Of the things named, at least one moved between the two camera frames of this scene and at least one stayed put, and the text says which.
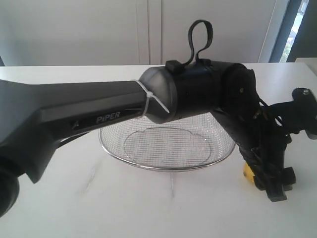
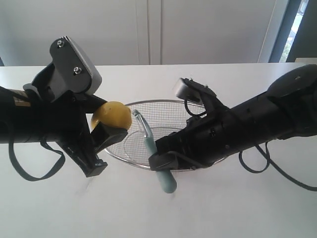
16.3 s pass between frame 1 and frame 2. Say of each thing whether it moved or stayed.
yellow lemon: moved
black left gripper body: moved
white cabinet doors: stayed
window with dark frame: stayed
